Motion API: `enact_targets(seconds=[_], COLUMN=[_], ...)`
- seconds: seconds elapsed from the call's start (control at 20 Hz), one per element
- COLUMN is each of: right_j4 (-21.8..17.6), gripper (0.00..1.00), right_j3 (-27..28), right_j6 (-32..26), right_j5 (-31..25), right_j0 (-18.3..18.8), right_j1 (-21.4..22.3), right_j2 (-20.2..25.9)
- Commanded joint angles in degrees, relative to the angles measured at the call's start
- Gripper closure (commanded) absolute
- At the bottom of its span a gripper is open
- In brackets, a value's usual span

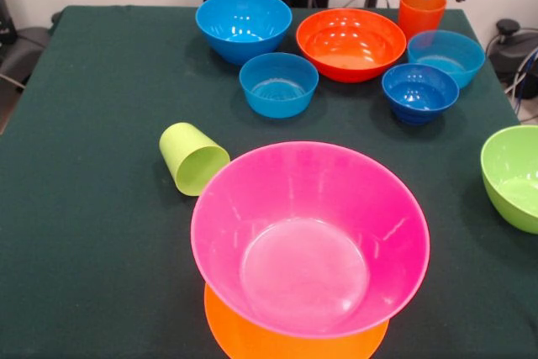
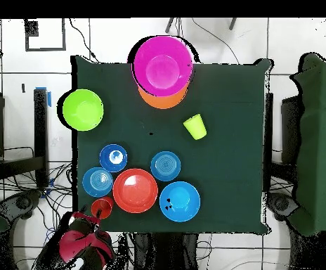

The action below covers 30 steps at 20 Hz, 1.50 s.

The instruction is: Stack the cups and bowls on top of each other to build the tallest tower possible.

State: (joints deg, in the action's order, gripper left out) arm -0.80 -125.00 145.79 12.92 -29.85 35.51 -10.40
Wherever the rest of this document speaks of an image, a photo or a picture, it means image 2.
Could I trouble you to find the large pink bowl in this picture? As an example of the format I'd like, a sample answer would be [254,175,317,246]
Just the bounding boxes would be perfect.
[131,35,195,98]

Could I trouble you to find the grey tripod legs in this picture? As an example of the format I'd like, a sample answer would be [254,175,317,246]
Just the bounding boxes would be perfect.
[164,18,238,34]

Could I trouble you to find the dark grey chair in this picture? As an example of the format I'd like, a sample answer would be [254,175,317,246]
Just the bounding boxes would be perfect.
[266,192,301,223]

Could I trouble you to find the black chair base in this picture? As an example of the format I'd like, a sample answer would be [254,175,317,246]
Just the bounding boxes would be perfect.
[0,189,43,226]

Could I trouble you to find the medium blue bowl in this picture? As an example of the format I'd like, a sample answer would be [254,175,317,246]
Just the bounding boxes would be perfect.
[159,181,201,223]

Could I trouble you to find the small dark blue bowl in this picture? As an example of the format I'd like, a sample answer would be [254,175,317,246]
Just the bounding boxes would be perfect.
[99,143,129,173]

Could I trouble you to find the light green bowl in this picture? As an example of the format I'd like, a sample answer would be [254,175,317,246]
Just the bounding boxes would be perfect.
[62,89,105,132]

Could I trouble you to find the dark green tablecloth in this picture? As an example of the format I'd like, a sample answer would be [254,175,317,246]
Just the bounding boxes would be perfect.
[71,55,273,234]

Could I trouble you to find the small light blue bowl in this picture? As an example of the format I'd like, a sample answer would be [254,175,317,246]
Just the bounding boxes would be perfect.
[150,150,182,182]
[82,167,114,198]

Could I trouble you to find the black bench frame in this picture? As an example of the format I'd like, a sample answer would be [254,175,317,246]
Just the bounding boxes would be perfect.
[0,88,50,189]

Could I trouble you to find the light green cup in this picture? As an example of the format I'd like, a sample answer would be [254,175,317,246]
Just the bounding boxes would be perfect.
[183,113,208,141]

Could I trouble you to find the red-orange cup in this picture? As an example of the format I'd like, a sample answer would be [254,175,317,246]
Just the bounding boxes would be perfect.
[90,195,115,221]

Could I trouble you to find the large light orange bowl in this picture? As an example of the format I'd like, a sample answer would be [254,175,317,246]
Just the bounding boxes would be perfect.
[137,81,191,110]

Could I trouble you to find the shallow red-orange bowl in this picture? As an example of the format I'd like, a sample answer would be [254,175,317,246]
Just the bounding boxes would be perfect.
[112,168,159,214]

